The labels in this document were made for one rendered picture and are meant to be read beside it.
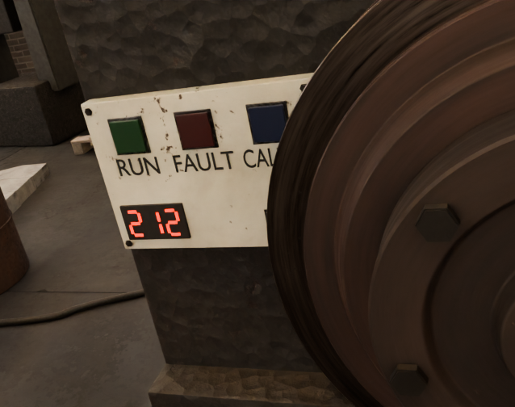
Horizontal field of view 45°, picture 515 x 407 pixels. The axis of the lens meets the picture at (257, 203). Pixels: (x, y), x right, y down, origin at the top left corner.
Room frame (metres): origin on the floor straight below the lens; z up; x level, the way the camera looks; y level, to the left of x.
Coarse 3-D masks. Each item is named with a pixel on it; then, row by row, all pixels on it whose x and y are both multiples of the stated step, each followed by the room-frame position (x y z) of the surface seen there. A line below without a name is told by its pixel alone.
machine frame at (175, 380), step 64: (64, 0) 0.69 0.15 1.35; (128, 0) 0.66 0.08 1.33; (192, 0) 0.63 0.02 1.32; (256, 0) 0.61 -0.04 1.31; (320, 0) 0.58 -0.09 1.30; (128, 64) 0.66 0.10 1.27; (192, 64) 0.64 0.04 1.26; (256, 64) 0.61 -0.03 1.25; (192, 256) 0.66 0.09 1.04; (256, 256) 0.63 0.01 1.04; (192, 320) 0.67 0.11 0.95; (256, 320) 0.63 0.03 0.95; (192, 384) 0.64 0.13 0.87; (256, 384) 0.61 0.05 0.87; (320, 384) 0.59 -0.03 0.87
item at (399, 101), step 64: (512, 0) 0.37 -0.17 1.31; (448, 64) 0.38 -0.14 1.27; (512, 64) 0.35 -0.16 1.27; (384, 128) 0.40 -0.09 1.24; (448, 128) 0.36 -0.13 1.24; (320, 192) 0.42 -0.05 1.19; (384, 192) 0.38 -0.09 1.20; (320, 256) 0.42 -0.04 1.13; (320, 320) 0.43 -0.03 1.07; (384, 384) 0.41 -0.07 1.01
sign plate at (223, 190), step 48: (144, 96) 0.64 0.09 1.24; (192, 96) 0.62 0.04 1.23; (240, 96) 0.60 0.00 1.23; (288, 96) 0.58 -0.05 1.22; (96, 144) 0.67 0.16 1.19; (240, 144) 0.60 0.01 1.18; (144, 192) 0.65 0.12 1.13; (192, 192) 0.63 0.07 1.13; (240, 192) 0.61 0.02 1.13; (144, 240) 0.66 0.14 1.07; (192, 240) 0.63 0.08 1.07; (240, 240) 0.61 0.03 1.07
